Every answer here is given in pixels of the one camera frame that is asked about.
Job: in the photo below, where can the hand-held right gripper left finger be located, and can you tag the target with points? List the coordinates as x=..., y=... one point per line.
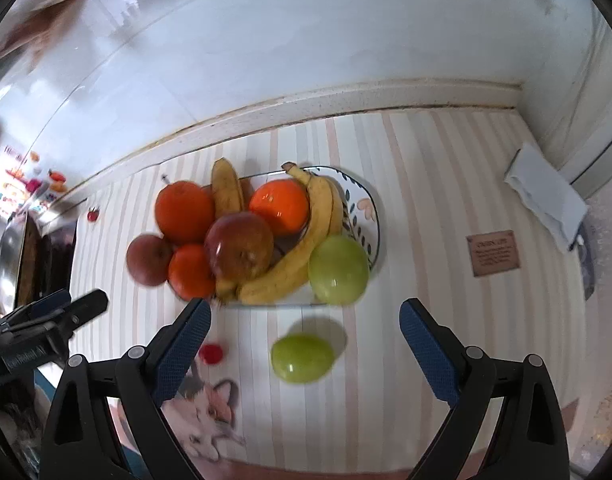
x=178, y=355

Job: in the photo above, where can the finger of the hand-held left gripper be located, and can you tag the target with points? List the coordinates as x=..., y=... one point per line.
x=88, y=307
x=43, y=307

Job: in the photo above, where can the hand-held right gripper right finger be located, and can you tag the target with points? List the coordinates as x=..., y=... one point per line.
x=430, y=355

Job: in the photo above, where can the brownish red apple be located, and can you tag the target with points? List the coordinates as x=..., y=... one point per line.
x=147, y=260

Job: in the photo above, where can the small orange tangerine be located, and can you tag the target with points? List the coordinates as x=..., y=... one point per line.
x=191, y=271

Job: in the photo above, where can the green apple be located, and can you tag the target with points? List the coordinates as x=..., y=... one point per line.
x=302, y=358
x=338, y=270

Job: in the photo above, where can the dark red glossy apple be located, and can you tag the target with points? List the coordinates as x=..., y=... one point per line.
x=240, y=246

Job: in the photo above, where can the large orange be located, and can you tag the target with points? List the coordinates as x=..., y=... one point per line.
x=184, y=211

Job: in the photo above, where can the oval floral ceramic plate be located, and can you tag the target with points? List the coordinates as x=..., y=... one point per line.
x=362, y=220

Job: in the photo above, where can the yellow banana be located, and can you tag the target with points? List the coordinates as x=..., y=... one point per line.
x=306, y=245

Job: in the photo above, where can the brown spotted banana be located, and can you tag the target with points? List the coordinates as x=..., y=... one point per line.
x=226, y=185

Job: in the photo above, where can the glossy reddish orange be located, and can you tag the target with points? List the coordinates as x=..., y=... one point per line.
x=280, y=206

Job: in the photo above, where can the small red round fruit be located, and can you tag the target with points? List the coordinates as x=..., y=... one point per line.
x=212, y=353

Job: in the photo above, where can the black glass cooktop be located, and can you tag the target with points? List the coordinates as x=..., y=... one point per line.
x=56, y=260

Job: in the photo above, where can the steel wok lid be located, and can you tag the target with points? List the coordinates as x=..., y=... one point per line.
x=8, y=260

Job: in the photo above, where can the cherry tomato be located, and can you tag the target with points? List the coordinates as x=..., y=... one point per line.
x=92, y=214

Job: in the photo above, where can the small brown card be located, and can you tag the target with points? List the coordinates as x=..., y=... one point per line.
x=493, y=253

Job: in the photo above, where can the dark grey flat object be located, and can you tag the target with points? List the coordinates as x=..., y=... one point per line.
x=587, y=260

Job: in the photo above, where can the white folded cloth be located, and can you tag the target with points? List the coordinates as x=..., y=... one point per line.
x=545, y=200

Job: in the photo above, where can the colourful wall stickers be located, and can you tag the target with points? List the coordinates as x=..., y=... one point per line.
x=31, y=182

